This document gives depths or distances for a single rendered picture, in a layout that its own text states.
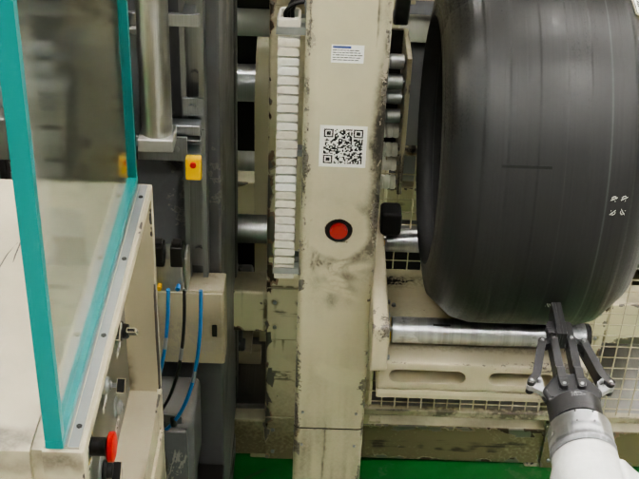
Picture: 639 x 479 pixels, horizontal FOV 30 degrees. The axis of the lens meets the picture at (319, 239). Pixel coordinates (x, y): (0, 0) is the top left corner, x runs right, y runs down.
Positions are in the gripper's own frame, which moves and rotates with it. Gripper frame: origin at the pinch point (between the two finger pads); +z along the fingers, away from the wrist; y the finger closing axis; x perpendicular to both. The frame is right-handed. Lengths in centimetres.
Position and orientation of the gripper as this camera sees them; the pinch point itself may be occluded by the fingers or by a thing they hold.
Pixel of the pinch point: (557, 324)
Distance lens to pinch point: 185.6
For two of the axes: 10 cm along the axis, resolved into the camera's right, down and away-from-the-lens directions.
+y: -10.0, -0.3, 0.0
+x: -0.2, 7.6, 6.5
